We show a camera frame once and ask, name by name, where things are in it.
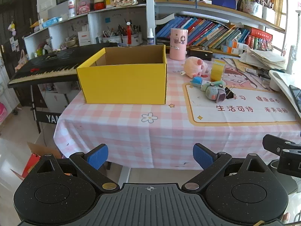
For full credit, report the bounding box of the white bottle with colour label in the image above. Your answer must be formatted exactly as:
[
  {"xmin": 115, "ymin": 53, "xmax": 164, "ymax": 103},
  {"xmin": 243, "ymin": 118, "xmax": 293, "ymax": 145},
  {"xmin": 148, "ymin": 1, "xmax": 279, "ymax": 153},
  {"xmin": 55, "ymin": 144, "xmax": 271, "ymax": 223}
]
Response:
[{"xmin": 68, "ymin": 0, "xmax": 77, "ymax": 18}]

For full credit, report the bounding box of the pink cylinder canister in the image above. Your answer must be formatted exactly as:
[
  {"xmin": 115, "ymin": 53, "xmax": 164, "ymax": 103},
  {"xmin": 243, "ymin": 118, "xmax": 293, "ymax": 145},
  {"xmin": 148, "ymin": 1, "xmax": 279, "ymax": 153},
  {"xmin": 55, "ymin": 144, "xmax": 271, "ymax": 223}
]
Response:
[{"xmin": 170, "ymin": 28, "xmax": 188, "ymax": 60}]

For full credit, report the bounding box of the pink paper bag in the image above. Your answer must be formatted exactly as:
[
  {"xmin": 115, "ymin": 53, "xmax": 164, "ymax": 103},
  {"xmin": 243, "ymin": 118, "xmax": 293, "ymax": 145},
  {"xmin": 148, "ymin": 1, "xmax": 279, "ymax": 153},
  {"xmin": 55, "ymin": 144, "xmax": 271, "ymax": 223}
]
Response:
[{"xmin": 242, "ymin": 0, "xmax": 263, "ymax": 19}]

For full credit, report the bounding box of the small blue white toy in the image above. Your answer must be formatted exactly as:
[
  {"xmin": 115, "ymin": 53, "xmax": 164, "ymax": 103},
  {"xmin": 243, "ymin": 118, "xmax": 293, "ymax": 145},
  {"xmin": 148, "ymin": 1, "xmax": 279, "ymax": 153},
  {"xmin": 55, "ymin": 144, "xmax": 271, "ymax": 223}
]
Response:
[{"xmin": 190, "ymin": 76, "xmax": 205, "ymax": 87}]

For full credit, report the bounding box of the orange white carton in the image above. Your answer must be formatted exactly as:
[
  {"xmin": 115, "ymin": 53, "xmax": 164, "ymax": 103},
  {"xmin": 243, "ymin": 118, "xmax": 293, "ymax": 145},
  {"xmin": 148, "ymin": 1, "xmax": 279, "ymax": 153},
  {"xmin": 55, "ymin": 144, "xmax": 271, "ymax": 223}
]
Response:
[
  {"xmin": 226, "ymin": 40, "xmax": 249, "ymax": 50},
  {"xmin": 221, "ymin": 46, "xmax": 247, "ymax": 54}
]

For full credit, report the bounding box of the thick red book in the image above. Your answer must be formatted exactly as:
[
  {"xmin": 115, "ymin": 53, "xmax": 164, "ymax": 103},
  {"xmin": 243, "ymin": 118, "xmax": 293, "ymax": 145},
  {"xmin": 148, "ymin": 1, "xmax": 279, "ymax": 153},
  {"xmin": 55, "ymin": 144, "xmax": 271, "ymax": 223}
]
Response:
[{"xmin": 249, "ymin": 27, "xmax": 273, "ymax": 50}]

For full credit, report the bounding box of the white pen holder with pens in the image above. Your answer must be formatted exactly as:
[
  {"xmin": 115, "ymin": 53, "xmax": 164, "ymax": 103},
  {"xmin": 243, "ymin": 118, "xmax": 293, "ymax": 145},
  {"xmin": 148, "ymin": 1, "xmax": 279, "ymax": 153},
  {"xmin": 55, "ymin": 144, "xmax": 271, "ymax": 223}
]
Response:
[
  {"xmin": 121, "ymin": 19, "xmax": 143, "ymax": 47},
  {"xmin": 102, "ymin": 25, "xmax": 123, "ymax": 44}
]

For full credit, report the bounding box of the black binder clip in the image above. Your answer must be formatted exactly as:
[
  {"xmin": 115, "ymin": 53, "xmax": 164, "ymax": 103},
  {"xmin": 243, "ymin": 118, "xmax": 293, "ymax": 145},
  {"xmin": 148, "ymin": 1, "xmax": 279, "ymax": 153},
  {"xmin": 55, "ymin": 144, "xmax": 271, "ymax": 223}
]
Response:
[{"xmin": 224, "ymin": 87, "xmax": 236, "ymax": 99}]

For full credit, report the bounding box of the stack of papers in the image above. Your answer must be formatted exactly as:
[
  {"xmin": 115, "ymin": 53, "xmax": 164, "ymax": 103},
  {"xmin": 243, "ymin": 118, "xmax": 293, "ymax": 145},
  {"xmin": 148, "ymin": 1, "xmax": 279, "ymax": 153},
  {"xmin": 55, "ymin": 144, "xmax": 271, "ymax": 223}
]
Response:
[{"xmin": 239, "ymin": 48, "xmax": 286, "ymax": 71}]

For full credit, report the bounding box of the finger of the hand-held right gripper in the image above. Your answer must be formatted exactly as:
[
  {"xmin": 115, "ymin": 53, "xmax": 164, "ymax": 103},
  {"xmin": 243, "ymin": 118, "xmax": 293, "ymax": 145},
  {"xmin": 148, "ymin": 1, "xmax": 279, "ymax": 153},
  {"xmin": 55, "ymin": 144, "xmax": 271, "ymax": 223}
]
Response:
[{"xmin": 263, "ymin": 134, "xmax": 301, "ymax": 157}]

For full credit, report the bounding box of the white box with red label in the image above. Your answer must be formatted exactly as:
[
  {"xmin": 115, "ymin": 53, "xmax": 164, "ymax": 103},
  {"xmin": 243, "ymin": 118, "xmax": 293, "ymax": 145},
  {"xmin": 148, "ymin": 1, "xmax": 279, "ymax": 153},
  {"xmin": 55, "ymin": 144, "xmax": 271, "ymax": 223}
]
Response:
[{"xmin": 78, "ymin": 25, "xmax": 91, "ymax": 47}]

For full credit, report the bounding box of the grey pink toy figure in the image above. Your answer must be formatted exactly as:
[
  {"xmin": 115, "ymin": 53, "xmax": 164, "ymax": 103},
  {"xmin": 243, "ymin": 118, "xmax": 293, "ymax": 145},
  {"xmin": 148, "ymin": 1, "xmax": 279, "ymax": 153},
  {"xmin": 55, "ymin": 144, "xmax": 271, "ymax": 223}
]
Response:
[{"xmin": 204, "ymin": 86, "xmax": 227, "ymax": 103}]

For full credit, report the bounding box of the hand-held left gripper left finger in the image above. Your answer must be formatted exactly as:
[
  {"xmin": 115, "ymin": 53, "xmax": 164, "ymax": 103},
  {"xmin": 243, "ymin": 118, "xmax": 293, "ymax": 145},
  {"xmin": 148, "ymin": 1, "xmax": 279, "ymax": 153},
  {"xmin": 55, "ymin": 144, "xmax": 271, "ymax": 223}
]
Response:
[{"xmin": 33, "ymin": 144, "xmax": 120, "ymax": 192}]

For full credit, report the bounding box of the desktop with pink checked cloth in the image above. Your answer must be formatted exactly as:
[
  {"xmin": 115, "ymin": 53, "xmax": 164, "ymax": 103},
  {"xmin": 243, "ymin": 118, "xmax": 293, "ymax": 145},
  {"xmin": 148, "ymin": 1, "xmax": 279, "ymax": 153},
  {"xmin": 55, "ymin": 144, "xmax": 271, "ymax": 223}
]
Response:
[{"xmin": 54, "ymin": 52, "xmax": 301, "ymax": 171}]

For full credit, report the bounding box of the black electronic keyboard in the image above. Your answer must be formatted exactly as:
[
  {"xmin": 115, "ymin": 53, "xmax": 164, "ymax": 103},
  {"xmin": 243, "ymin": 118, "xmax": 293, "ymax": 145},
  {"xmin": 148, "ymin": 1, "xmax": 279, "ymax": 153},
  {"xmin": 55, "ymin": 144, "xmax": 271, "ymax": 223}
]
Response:
[{"xmin": 8, "ymin": 43, "xmax": 118, "ymax": 89}]

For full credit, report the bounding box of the black keyboard stand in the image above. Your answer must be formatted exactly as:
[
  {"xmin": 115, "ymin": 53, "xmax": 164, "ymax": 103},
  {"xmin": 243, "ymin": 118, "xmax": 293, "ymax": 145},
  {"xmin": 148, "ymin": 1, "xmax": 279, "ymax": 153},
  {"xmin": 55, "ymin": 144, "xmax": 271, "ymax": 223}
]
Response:
[{"xmin": 30, "ymin": 85, "xmax": 71, "ymax": 134}]

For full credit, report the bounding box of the black smartphone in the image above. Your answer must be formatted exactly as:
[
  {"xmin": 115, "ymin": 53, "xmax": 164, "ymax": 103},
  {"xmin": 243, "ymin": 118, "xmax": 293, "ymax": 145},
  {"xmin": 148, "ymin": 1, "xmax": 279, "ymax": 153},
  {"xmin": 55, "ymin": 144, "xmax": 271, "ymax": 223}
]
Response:
[{"xmin": 289, "ymin": 85, "xmax": 301, "ymax": 112}]

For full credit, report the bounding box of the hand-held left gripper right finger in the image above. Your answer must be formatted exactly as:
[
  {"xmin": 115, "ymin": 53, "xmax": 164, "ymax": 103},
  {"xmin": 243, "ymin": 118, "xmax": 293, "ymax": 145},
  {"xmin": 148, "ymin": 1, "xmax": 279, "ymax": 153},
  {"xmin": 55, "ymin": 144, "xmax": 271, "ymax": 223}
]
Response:
[{"xmin": 182, "ymin": 144, "xmax": 271, "ymax": 192}]

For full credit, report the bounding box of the yellow cardboard box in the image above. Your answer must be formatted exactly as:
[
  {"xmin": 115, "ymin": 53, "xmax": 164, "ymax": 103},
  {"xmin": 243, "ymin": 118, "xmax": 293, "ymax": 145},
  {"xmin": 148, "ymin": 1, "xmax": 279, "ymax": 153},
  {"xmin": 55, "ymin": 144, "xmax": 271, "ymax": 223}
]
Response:
[{"xmin": 76, "ymin": 44, "xmax": 168, "ymax": 105}]

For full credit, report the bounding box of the white upright cylinder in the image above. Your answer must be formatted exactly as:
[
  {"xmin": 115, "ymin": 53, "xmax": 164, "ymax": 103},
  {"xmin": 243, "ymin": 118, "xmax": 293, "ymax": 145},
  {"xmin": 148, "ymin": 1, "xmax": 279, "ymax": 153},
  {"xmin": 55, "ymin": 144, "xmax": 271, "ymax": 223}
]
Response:
[{"xmin": 286, "ymin": 46, "xmax": 297, "ymax": 74}]

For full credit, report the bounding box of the white bookshelf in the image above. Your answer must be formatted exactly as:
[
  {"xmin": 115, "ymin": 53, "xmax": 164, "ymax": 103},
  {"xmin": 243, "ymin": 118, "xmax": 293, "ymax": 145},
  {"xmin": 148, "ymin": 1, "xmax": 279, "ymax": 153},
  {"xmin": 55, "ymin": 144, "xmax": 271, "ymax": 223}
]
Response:
[{"xmin": 24, "ymin": 0, "xmax": 288, "ymax": 59}]

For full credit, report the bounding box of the yellow tape roll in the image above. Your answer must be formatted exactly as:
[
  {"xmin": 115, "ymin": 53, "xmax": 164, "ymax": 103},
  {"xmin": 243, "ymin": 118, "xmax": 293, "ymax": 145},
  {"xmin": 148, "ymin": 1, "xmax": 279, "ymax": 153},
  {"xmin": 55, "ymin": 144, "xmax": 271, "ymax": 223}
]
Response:
[{"xmin": 210, "ymin": 60, "xmax": 226, "ymax": 82}]

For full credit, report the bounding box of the pink plush toy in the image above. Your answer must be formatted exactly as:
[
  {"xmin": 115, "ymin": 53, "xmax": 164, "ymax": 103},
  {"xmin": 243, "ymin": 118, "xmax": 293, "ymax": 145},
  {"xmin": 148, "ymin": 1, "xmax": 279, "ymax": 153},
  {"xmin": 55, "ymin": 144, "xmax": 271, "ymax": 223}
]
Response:
[{"xmin": 183, "ymin": 56, "xmax": 209, "ymax": 79}]

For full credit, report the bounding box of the white spray bottle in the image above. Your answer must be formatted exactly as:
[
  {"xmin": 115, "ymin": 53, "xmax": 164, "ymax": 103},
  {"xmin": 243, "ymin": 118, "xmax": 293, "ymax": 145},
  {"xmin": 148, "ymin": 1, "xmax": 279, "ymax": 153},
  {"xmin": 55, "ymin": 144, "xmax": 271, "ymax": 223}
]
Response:
[{"xmin": 147, "ymin": 28, "xmax": 156, "ymax": 45}]

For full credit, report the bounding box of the printed desk mat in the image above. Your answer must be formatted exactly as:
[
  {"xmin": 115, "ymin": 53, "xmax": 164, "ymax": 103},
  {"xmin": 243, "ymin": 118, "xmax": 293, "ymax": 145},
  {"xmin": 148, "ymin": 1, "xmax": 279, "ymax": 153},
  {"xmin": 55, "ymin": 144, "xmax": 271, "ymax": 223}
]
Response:
[{"xmin": 183, "ymin": 61, "xmax": 301, "ymax": 126}]

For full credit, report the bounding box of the brown cardboard piece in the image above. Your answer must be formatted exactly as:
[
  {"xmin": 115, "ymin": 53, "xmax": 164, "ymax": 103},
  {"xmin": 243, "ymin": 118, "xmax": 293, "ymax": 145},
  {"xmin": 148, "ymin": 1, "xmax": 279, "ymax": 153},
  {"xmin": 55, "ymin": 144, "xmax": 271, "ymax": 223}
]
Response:
[{"xmin": 27, "ymin": 142, "xmax": 62, "ymax": 158}]

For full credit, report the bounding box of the light blue pack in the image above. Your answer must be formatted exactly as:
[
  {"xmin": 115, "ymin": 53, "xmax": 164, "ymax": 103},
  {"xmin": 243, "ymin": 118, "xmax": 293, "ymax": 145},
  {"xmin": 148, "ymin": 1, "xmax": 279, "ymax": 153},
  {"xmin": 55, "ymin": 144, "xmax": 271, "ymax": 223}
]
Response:
[{"xmin": 42, "ymin": 17, "xmax": 62, "ymax": 28}]

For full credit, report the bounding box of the thick book lying flat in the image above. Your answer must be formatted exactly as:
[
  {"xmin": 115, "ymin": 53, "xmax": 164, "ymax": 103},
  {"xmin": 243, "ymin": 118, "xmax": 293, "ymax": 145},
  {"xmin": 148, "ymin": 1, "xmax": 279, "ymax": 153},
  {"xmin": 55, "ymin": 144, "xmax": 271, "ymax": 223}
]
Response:
[{"xmin": 155, "ymin": 13, "xmax": 176, "ymax": 25}]

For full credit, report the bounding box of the green toy car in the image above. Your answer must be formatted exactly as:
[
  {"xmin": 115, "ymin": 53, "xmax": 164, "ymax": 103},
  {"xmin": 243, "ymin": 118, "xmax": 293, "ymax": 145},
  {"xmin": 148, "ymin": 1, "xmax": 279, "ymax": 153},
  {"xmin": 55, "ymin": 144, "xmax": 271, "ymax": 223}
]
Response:
[{"xmin": 201, "ymin": 80, "xmax": 225, "ymax": 92}]

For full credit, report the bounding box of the dark blue box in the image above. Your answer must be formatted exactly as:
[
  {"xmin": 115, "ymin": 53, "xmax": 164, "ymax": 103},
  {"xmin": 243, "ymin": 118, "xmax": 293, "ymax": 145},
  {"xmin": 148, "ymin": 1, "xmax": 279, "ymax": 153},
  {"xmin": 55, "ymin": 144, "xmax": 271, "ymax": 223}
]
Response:
[{"xmin": 211, "ymin": 0, "xmax": 237, "ymax": 10}]

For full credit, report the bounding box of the dark wooden box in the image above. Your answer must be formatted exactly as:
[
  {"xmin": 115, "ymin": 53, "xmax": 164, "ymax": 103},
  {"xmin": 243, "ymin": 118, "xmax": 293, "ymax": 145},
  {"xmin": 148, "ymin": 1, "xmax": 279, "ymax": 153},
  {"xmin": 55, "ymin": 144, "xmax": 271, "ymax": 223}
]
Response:
[{"xmin": 187, "ymin": 47, "xmax": 213, "ymax": 62}]

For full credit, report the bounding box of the pink box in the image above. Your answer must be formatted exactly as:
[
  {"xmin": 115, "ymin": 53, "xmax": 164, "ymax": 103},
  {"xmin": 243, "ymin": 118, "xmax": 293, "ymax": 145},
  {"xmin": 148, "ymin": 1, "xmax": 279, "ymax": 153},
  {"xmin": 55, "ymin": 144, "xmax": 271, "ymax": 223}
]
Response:
[{"xmin": 78, "ymin": 0, "xmax": 91, "ymax": 15}]

